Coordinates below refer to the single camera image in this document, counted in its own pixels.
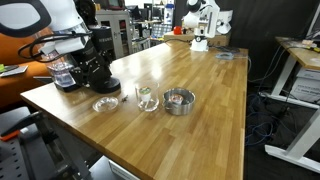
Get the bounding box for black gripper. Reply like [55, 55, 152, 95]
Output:
[70, 39, 113, 88]

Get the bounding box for clear glass jar lid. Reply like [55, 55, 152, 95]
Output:
[92, 96, 120, 113]

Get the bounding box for clear water tank black lid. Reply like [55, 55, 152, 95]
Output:
[46, 54, 82, 93]

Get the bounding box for black coffee machine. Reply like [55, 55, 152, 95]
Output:
[87, 24, 122, 94]

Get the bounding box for grey metal cabinet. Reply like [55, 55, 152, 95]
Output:
[95, 9, 134, 60]

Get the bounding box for grey tablet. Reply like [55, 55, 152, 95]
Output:
[0, 65, 30, 79]

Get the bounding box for orange sofa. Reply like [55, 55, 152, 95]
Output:
[0, 28, 54, 109]

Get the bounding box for colourful coffee pod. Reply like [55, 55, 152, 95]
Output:
[168, 93, 185, 105]

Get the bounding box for water bottle blue cap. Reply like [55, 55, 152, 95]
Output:
[164, 3, 175, 26]

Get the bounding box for small steel pot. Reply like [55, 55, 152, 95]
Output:
[162, 87, 197, 116]

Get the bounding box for black perforated metal cart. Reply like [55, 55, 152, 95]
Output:
[0, 106, 104, 180]

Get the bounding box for large tan cardboard box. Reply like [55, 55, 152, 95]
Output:
[163, 30, 231, 47]

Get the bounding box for white printed box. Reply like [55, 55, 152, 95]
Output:
[289, 67, 320, 104]

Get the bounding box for wooden desk white legs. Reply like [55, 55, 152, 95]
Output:
[259, 35, 320, 174]

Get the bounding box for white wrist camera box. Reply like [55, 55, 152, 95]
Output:
[39, 35, 86, 56]

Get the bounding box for black wrist cable bundle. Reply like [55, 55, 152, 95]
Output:
[17, 30, 94, 64]

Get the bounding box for black clamp orange handle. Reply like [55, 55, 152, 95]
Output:
[0, 111, 44, 143]

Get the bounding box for black power cable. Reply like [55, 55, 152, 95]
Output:
[163, 38, 196, 45]

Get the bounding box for blue-grey coiled cable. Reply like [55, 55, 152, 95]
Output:
[214, 51, 235, 61]

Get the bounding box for blue floor cables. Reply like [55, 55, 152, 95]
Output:
[245, 93, 279, 148]

